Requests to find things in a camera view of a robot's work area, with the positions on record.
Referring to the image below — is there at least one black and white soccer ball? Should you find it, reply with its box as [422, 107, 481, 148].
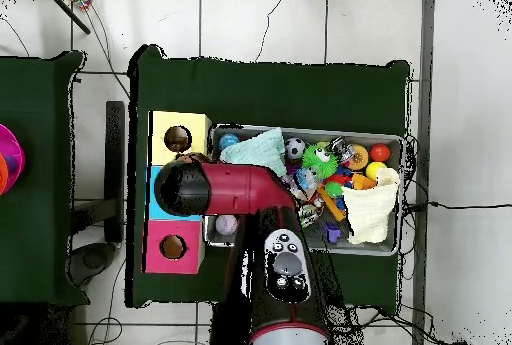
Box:
[283, 137, 307, 161]

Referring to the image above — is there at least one black rod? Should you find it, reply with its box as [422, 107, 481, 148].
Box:
[41, 0, 92, 35]

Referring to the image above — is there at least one shallow mesh bin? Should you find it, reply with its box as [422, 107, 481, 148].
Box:
[204, 122, 405, 258]

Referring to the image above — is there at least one thin black floor cable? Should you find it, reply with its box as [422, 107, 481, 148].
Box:
[407, 199, 512, 212]

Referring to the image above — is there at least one dark green side tablecloth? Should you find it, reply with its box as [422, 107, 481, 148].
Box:
[0, 50, 90, 307]

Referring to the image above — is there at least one pink bowl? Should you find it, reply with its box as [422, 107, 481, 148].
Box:
[0, 122, 26, 197]

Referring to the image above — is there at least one blue globe ball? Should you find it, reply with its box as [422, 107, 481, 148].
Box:
[218, 133, 241, 152]

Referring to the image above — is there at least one white baseball toy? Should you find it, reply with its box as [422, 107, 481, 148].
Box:
[215, 214, 239, 237]

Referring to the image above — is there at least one cream knitted cloth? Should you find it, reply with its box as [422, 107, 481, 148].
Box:
[341, 166, 401, 245]

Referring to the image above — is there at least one mint green cloth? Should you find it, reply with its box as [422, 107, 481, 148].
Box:
[218, 127, 288, 178]

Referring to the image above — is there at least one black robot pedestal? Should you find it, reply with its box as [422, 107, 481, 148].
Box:
[211, 302, 251, 345]

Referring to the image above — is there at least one large green spiky eyed ball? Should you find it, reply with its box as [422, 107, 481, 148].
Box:
[300, 141, 339, 180]

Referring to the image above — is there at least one wooden box with three holes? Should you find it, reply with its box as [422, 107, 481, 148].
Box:
[141, 110, 212, 275]

